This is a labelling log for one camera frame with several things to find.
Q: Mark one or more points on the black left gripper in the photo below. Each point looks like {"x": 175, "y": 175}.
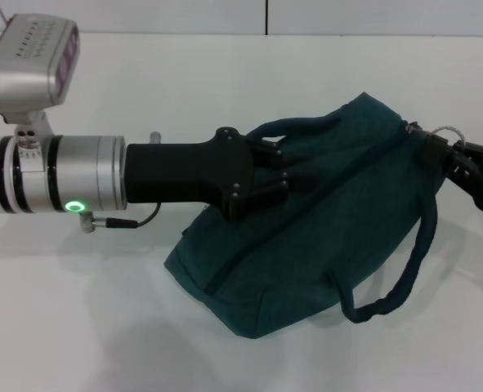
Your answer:
{"x": 184, "y": 173}

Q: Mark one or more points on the dark teal insulated lunch bag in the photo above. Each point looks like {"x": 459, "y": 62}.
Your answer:
{"x": 327, "y": 228}

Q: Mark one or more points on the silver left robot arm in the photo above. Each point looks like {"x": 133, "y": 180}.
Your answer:
{"x": 49, "y": 175}

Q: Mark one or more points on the silver head camera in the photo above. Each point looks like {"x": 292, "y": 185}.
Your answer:
{"x": 28, "y": 73}

